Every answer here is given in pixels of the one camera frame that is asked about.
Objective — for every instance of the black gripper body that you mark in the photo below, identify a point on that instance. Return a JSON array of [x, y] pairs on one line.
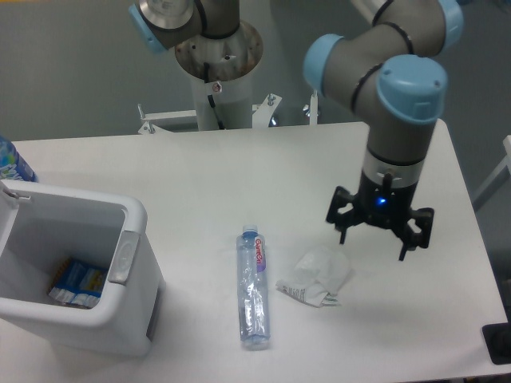
[[386, 209]]

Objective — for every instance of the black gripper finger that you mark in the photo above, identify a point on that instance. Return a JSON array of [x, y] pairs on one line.
[[344, 212], [414, 229]]

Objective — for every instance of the white push-button trash can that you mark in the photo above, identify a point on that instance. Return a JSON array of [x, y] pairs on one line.
[[44, 225]]

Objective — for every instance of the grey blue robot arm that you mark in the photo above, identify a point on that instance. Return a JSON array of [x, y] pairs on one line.
[[386, 76]]

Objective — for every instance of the blue packets inside trash can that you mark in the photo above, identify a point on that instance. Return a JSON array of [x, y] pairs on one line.
[[78, 284]]

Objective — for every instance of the crumpled white plastic wrapper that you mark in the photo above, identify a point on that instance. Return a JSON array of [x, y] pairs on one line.
[[317, 278]]

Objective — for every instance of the clear plastic water bottle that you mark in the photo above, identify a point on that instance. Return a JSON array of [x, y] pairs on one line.
[[252, 289]]

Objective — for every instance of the black device at table edge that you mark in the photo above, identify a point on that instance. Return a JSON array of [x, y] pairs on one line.
[[497, 339]]

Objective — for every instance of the blue patterned bottle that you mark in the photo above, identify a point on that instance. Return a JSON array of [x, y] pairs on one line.
[[13, 166]]

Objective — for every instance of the white frame at right edge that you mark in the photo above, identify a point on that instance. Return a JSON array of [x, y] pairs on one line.
[[495, 180]]

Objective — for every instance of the white bolted bracket post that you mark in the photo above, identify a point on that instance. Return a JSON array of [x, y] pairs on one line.
[[311, 110]]

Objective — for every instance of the white metal base bracket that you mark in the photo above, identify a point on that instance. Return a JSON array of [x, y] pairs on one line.
[[208, 118]]

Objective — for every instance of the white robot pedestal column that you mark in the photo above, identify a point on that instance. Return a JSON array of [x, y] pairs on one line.
[[221, 68]]

